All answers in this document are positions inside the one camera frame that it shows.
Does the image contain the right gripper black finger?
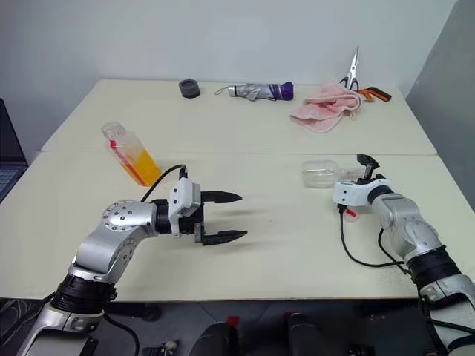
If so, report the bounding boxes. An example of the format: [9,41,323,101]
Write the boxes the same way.
[356,154,380,179]

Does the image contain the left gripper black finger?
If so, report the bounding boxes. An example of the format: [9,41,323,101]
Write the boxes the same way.
[200,190,244,205]
[193,222,249,248]

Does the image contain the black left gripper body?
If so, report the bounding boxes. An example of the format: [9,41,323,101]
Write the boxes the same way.
[177,202,206,237]

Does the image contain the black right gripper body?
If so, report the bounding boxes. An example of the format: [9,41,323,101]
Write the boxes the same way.
[356,172,385,185]

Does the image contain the clear plastic bottle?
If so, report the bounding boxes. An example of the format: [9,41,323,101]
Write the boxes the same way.
[301,159,372,190]

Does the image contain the bottle with orange liquid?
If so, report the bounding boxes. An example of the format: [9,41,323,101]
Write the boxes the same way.
[101,121,163,187]

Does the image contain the pink towel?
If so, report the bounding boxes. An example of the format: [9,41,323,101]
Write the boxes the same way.
[289,76,363,134]

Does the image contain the orange black hand tool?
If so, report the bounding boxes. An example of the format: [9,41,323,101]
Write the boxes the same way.
[356,87,393,104]

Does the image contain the black table caster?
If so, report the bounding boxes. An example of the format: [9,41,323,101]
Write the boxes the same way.
[129,302,163,323]

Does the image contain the dark rounded shape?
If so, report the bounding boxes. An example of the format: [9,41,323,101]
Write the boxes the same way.
[284,312,332,356]
[192,321,239,356]

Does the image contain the grey partition panel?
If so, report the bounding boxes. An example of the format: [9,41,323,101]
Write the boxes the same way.
[404,0,475,220]

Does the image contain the folded silver purple umbrella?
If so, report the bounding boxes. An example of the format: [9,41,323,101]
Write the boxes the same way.
[214,82,296,102]

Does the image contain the dark laptop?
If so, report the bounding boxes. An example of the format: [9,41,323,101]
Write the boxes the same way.
[0,98,29,203]

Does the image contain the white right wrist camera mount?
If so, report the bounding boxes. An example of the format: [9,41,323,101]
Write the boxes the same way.
[332,177,393,216]

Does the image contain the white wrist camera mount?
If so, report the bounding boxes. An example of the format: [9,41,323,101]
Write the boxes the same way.
[332,177,393,216]
[168,177,203,237]

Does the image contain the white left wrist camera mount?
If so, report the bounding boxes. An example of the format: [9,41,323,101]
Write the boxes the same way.
[168,177,203,237]

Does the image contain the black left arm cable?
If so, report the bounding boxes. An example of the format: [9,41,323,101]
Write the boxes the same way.
[140,163,189,204]

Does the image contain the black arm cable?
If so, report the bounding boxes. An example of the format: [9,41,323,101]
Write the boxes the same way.
[140,163,189,204]
[338,205,413,275]

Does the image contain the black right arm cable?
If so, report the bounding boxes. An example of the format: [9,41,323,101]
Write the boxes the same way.
[338,205,413,275]

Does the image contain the black handled scissors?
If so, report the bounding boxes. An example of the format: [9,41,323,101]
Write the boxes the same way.
[339,46,361,92]

